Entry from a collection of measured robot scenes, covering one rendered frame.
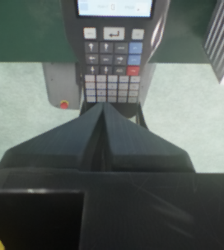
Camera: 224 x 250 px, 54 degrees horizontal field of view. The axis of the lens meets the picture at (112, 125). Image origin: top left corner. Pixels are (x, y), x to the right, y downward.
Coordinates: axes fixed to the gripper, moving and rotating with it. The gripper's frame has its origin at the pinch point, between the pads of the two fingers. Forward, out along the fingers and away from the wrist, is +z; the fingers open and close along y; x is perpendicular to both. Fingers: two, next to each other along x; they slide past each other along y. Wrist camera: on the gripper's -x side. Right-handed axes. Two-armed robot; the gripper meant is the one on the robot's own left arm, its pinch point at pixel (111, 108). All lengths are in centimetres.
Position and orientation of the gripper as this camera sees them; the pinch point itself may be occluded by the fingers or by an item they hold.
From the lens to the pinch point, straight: 28.6
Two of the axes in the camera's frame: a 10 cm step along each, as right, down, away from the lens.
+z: 0.1, -9.9, 1.5
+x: -0.2, 1.4, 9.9
